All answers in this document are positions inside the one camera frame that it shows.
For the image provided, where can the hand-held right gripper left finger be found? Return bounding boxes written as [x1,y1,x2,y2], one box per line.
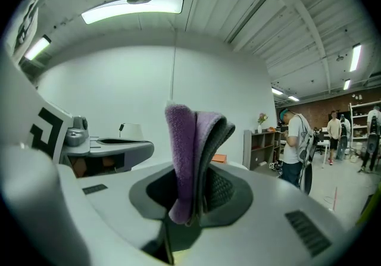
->
[129,165,180,221]

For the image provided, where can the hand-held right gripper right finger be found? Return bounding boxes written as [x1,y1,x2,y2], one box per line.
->
[199,164,254,227]

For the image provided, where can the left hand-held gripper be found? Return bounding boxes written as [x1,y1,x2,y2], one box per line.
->
[0,0,155,178]

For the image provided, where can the purple and grey cloth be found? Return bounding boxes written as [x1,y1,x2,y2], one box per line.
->
[165,104,236,227]

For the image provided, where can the white lampshade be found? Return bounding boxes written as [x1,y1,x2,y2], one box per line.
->
[119,122,144,142]

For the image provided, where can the grey open shelf cabinet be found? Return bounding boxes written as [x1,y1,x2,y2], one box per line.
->
[243,129,282,171]

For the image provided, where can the flowers in white vase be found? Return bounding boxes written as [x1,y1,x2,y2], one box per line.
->
[257,112,269,134]

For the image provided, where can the white table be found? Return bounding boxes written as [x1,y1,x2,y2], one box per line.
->
[314,138,330,168]

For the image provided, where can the large oblong ceiling light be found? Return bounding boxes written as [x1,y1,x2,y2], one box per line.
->
[81,0,185,25]

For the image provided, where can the white shelving rack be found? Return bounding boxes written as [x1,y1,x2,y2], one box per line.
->
[348,100,376,141]

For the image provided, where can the white wall conduit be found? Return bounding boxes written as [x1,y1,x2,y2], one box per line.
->
[165,29,177,105]

